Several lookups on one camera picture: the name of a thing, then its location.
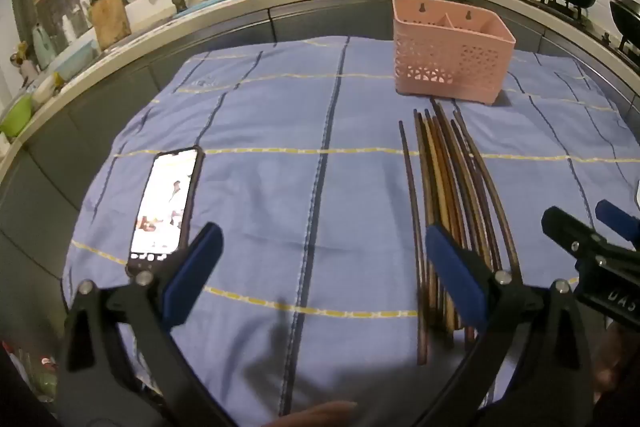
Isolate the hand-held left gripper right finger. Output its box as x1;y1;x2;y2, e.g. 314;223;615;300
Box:
414;223;599;427

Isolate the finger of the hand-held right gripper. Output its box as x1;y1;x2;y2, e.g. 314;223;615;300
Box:
541;205;609;255
595;199;640;253

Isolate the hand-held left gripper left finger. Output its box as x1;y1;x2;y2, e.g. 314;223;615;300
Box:
57;222;237;427

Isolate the bunch of wooden chopsticks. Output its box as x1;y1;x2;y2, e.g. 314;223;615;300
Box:
397;99;523;365

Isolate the pink plastic utensil basket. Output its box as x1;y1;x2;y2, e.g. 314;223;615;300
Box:
391;0;517;106

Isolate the person's right hand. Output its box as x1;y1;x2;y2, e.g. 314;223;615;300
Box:
594;319;640;408

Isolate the person's left hand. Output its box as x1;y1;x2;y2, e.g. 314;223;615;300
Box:
261;400;359;427

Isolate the black smartphone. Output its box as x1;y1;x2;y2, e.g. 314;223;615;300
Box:
125;146;206;278

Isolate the blue checked cloth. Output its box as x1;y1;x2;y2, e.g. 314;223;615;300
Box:
61;36;640;427

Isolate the green bottle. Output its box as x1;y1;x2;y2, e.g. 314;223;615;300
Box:
30;357;59;403

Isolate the black wok with lid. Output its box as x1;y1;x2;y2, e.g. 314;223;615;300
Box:
609;0;640;50

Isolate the gas stove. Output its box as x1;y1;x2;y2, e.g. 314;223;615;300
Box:
537;0;640;68

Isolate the green bowl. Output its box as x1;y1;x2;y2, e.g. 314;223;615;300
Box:
0;94;33;138

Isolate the white bowl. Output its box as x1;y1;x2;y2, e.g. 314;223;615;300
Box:
30;74;63;102

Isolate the light blue plastic tub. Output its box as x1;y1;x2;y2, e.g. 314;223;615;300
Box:
52;39;101;80

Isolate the leaning wooden cutting board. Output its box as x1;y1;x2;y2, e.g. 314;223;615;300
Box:
87;0;132;52

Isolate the teal bottle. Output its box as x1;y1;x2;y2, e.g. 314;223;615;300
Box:
32;23;57;70

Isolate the small figurine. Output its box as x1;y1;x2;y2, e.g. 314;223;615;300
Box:
11;41;38;80

